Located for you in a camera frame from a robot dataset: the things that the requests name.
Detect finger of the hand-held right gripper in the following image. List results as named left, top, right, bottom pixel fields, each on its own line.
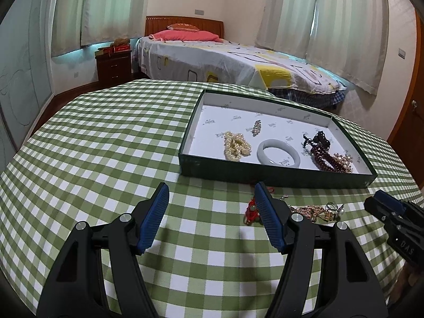
left=364, top=197, right=391, bottom=222
left=374, top=190, right=407, bottom=212

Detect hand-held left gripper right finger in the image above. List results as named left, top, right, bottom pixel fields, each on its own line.
left=254, top=182, right=390, bottom=318

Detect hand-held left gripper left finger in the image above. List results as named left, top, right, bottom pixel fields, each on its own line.
left=36, top=182, right=170, bottom=318

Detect red knot charm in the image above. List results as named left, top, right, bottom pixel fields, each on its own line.
left=244, top=187, right=275, bottom=226

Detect gold chain bracelet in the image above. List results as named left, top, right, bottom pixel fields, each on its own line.
left=288, top=205, right=327, bottom=223

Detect rings and pearl earrings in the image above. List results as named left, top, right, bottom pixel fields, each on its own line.
left=324, top=202, right=346, bottom=222

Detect gold pearl bracelet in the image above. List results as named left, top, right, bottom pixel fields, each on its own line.
left=333, top=152, right=354, bottom=174

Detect white jade bangle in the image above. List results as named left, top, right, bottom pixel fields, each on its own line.
left=257, top=138, right=301, bottom=166

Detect dark red bead bracelet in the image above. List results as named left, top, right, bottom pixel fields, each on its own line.
left=310, top=144, right=343, bottom=173

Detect cream pearl necklace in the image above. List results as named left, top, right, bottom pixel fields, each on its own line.
left=223, top=131, right=253, bottom=163

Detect black tassel ornament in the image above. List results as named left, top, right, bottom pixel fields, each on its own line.
left=302, top=131, right=332, bottom=149

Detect green shallow jewelry box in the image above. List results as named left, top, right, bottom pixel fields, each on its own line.
left=178, top=89, right=378, bottom=189

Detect green checked tablecloth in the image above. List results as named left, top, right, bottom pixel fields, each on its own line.
left=0, top=79, right=421, bottom=318

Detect blue plaid bed skirt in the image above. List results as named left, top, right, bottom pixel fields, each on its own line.
left=268, top=88, right=347, bottom=110

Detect brown wooden door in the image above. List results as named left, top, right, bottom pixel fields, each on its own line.
left=387, top=7, right=424, bottom=153

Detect dark wooden nightstand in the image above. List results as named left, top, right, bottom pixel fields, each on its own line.
left=95, top=50, right=132, bottom=83

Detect bed with patterned sheet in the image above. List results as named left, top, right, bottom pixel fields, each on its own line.
left=136, top=36, right=347, bottom=95

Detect wide white curtain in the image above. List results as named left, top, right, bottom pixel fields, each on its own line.
left=305, top=0, right=388, bottom=95
left=80, top=0, right=153, bottom=47

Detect pink pillow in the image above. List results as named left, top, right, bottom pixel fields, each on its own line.
left=148, top=30, right=223, bottom=43

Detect wooden headboard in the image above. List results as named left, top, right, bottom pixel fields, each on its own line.
left=145, top=15, right=225, bottom=38

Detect frosted glass sliding wardrobe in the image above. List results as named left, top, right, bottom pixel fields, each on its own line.
left=0, top=0, right=55, bottom=160

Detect narrow white curtain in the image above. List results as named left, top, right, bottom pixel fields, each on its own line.
left=51, top=0, right=88, bottom=57
left=255, top=0, right=319, bottom=52

